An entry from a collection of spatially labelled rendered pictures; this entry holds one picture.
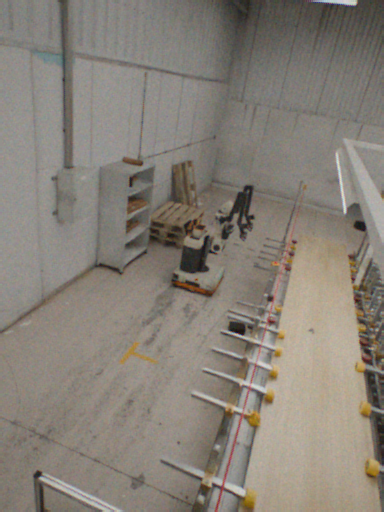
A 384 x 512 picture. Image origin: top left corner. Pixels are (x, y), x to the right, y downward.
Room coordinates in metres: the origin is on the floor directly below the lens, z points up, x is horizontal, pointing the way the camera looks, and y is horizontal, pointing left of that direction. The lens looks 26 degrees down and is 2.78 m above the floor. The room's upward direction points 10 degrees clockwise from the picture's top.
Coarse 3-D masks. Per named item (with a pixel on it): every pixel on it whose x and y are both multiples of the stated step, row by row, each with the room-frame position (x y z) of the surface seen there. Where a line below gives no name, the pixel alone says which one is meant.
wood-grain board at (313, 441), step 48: (288, 288) 3.53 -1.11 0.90; (336, 288) 3.72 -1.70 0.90; (288, 336) 2.64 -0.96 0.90; (336, 336) 2.76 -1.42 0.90; (288, 384) 2.04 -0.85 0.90; (336, 384) 2.13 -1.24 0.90; (288, 432) 1.62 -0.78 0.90; (336, 432) 1.69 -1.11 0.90; (288, 480) 1.31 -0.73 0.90; (336, 480) 1.36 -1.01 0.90
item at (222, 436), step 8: (272, 288) 3.92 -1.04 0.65; (264, 312) 3.27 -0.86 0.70; (256, 336) 2.83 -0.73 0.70; (248, 368) 2.37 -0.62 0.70; (240, 392) 2.09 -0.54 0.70; (224, 416) 1.84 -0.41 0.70; (232, 424) 1.78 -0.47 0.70; (224, 432) 1.71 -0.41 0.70; (216, 440) 1.64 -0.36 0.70; (224, 440) 1.65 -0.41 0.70; (224, 448) 1.59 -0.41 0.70; (216, 464) 1.47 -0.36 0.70; (216, 472) 1.42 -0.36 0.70; (208, 496) 1.27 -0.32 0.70; (208, 504) 1.23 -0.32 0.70
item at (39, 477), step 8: (40, 472) 0.62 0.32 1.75; (40, 480) 0.60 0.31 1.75; (48, 480) 0.60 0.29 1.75; (56, 480) 0.60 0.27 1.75; (40, 488) 0.60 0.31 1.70; (56, 488) 0.59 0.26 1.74; (64, 488) 0.59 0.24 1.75; (72, 488) 0.59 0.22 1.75; (40, 496) 0.61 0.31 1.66; (72, 496) 0.57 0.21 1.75; (80, 496) 0.58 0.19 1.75; (88, 496) 0.58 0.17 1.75; (40, 504) 0.60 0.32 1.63; (88, 504) 0.56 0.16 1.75; (96, 504) 0.56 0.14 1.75; (104, 504) 0.56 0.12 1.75
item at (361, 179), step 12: (348, 144) 3.63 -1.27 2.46; (360, 144) 4.07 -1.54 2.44; (372, 144) 4.06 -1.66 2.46; (348, 156) 2.80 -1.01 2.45; (348, 168) 2.52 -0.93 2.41; (360, 168) 2.25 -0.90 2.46; (360, 180) 1.85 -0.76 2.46; (360, 192) 1.65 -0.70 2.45; (372, 192) 1.61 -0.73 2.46; (360, 204) 1.53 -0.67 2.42; (372, 204) 1.39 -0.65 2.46; (372, 216) 1.22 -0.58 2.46; (372, 228) 1.15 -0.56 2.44; (372, 240) 1.08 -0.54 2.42; (360, 276) 3.94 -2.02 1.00
